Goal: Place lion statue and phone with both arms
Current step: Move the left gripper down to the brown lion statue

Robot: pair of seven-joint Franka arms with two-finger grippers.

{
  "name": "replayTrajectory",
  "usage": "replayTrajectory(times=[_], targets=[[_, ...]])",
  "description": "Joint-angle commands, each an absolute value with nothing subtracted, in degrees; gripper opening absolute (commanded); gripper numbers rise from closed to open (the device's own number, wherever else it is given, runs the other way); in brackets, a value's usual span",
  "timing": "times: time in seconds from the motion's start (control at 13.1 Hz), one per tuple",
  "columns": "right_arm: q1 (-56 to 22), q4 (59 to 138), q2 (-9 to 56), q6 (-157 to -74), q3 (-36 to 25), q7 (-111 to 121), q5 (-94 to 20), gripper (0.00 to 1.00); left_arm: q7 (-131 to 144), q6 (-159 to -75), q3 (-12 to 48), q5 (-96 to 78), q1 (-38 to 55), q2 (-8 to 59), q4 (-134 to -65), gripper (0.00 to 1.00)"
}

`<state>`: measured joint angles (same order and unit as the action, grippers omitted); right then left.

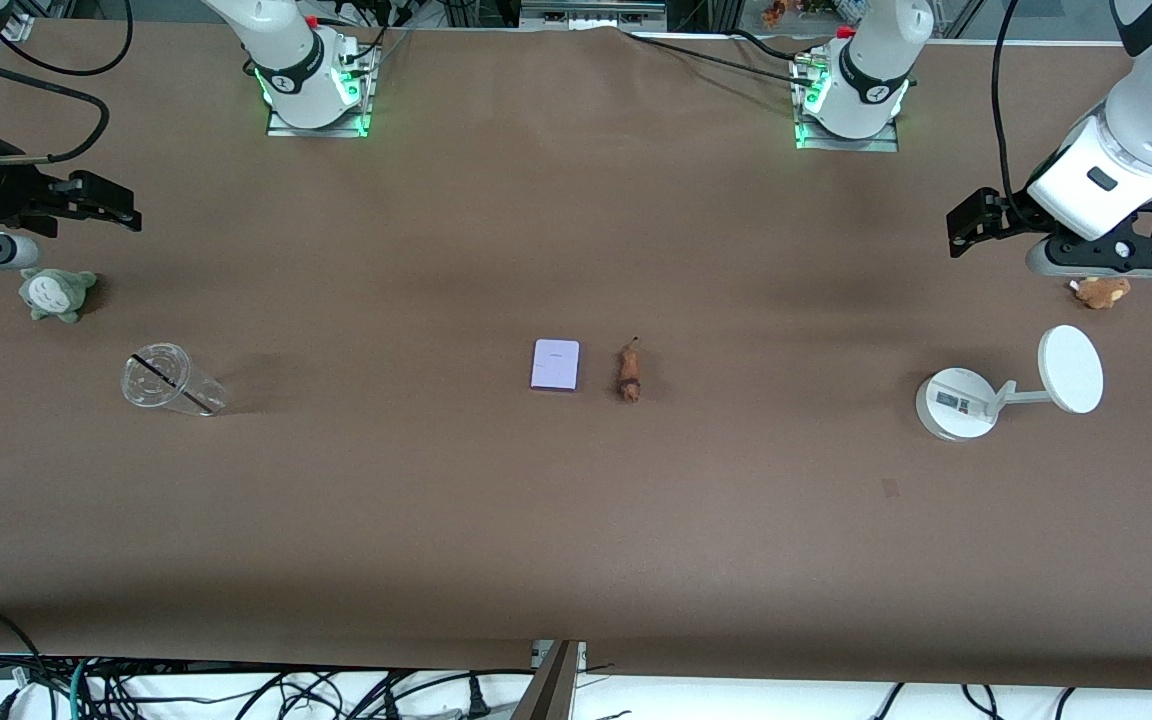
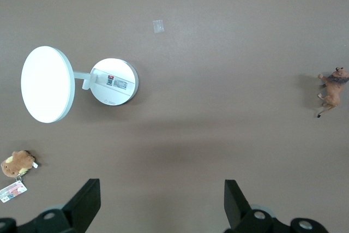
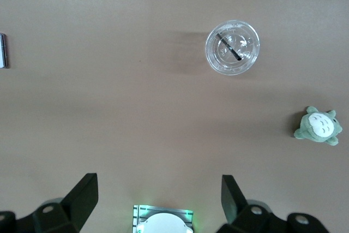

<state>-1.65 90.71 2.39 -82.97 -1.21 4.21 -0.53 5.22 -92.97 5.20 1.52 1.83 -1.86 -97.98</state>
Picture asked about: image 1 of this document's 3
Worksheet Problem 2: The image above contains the clear plastic cup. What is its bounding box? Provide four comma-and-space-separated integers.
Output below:
121, 343, 228, 417

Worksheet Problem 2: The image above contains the brown lion statue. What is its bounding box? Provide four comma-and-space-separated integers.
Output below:
617, 337, 644, 404

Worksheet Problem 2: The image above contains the green grey plush toy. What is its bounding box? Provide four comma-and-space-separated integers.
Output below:
19, 266, 98, 324

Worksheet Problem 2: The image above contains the white round-base stand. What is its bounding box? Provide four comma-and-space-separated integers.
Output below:
914, 325, 1105, 442

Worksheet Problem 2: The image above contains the black drinking straw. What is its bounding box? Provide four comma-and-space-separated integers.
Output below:
132, 353, 218, 415

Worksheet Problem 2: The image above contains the aluminium frame bar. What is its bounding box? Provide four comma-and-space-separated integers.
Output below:
520, 0, 668, 31

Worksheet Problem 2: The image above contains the black cable across table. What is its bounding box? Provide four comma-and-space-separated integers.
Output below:
621, 28, 827, 91

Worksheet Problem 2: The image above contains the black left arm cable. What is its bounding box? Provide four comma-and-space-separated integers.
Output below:
990, 0, 1029, 206

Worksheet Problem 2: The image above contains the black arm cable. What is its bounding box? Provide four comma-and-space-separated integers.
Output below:
990, 0, 1029, 206
0, 0, 135, 166

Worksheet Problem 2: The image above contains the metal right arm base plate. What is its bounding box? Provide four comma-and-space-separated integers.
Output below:
266, 38, 374, 139

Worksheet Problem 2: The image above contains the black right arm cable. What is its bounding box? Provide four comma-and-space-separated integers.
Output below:
0, 0, 135, 166

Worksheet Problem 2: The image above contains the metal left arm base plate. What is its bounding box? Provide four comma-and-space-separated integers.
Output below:
793, 55, 900, 153

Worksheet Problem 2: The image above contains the brown plush keychain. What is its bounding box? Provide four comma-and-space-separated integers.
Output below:
1069, 275, 1132, 310

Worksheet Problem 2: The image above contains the wooden post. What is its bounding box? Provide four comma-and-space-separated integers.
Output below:
510, 640, 582, 720

